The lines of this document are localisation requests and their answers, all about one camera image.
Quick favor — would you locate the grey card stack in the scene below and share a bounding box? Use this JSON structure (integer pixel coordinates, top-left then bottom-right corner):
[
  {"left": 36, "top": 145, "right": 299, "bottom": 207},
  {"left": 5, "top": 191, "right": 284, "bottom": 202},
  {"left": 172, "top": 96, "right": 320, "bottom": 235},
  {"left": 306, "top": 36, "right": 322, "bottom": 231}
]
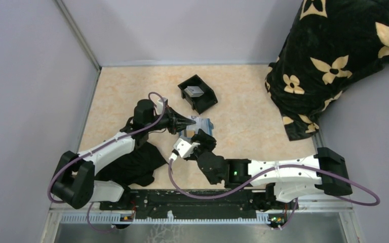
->
[{"left": 184, "top": 86, "right": 205, "bottom": 98}]

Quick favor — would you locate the blue card holder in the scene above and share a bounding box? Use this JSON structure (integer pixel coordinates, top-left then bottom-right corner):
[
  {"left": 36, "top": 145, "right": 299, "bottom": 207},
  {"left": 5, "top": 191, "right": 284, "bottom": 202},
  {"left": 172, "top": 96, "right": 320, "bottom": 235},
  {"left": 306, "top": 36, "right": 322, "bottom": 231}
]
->
[{"left": 178, "top": 116, "right": 214, "bottom": 139}]

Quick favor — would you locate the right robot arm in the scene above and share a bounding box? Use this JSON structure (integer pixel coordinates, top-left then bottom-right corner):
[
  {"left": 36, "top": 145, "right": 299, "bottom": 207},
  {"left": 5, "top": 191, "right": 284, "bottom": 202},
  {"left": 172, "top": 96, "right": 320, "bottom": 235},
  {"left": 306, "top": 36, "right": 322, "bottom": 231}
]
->
[{"left": 189, "top": 130, "right": 353, "bottom": 209}]

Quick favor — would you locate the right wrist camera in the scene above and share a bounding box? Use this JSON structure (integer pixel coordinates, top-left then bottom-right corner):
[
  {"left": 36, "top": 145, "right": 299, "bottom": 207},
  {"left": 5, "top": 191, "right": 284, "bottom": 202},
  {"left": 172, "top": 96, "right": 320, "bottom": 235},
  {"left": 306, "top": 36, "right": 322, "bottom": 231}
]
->
[{"left": 169, "top": 137, "right": 200, "bottom": 161}]

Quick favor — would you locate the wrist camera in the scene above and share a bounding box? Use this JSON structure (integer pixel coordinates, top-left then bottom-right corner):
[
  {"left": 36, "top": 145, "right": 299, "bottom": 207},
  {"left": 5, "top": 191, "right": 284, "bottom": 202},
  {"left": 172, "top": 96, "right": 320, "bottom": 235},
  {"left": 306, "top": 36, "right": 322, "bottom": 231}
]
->
[
  {"left": 155, "top": 97, "right": 168, "bottom": 115},
  {"left": 169, "top": 137, "right": 200, "bottom": 161}
]

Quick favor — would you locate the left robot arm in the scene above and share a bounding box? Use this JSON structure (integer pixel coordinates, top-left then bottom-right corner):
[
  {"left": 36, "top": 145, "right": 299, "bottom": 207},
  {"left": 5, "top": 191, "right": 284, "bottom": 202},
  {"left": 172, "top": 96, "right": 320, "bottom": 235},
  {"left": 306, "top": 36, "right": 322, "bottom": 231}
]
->
[{"left": 47, "top": 99, "right": 196, "bottom": 210}]

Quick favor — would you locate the aluminium frame rail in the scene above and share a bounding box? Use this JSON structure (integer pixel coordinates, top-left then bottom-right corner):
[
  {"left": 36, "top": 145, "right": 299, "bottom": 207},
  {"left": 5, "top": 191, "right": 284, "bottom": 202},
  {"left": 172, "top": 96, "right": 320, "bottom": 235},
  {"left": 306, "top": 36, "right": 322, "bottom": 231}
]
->
[{"left": 50, "top": 189, "right": 352, "bottom": 224}]

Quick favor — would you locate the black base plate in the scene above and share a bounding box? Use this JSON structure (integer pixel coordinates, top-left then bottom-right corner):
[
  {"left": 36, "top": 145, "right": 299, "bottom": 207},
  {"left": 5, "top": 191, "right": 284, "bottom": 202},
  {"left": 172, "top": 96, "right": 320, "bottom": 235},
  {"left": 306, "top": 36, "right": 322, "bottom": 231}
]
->
[{"left": 100, "top": 189, "right": 295, "bottom": 220}]

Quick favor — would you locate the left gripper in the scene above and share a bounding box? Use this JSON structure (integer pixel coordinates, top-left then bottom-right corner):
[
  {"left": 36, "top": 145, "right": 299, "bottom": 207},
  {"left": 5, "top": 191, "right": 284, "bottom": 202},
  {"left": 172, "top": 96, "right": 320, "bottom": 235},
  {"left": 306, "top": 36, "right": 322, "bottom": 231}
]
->
[{"left": 145, "top": 105, "right": 196, "bottom": 135}]

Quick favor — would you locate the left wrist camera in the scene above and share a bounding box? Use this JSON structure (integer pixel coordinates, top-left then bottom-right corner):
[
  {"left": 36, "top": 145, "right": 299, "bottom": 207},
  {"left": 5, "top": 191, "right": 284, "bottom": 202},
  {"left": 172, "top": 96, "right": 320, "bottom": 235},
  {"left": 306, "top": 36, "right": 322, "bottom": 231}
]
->
[{"left": 155, "top": 97, "right": 168, "bottom": 115}]

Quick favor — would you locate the black card tray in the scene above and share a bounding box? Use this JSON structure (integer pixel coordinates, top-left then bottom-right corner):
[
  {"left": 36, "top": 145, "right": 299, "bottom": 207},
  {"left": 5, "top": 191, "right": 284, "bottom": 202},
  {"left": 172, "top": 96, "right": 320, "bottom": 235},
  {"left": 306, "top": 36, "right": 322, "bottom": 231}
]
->
[{"left": 178, "top": 74, "right": 218, "bottom": 114}]

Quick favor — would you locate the black floral blanket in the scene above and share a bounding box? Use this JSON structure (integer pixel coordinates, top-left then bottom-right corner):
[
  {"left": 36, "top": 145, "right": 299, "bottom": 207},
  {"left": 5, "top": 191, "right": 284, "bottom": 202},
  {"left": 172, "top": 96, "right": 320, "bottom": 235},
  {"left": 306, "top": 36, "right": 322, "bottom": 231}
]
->
[{"left": 265, "top": 1, "right": 389, "bottom": 141}]

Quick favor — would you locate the yellow credit card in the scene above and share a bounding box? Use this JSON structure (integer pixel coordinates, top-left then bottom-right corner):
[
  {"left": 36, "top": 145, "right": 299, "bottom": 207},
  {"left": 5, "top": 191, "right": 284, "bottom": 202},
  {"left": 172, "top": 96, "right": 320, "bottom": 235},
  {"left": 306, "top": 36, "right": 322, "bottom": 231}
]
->
[{"left": 182, "top": 130, "right": 196, "bottom": 138}]

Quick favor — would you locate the black cloth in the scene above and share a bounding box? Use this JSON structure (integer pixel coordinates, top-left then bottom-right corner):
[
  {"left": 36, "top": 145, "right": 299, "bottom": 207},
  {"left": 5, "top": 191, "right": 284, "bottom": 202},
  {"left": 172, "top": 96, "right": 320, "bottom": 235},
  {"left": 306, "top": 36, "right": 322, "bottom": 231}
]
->
[{"left": 95, "top": 142, "right": 167, "bottom": 187}]

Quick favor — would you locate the white patterned credit card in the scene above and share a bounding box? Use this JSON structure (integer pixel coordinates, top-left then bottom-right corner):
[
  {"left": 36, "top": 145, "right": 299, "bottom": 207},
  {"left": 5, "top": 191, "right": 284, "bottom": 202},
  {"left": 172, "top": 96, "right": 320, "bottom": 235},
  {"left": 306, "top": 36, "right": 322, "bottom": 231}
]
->
[{"left": 186, "top": 116, "right": 211, "bottom": 132}]

